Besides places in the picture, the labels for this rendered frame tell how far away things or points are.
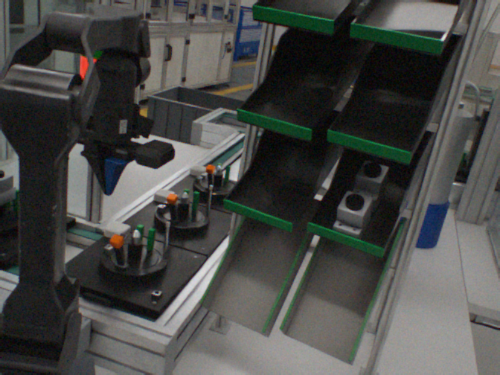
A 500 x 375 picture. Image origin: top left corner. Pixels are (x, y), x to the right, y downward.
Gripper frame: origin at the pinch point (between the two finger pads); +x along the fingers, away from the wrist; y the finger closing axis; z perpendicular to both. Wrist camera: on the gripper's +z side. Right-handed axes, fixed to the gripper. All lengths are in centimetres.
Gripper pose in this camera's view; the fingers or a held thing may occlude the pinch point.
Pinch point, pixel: (109, 174)
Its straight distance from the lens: 83.5
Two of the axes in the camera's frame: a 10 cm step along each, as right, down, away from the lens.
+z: 3.0, -3.1, 9.0
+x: -1.6, 9.2, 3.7
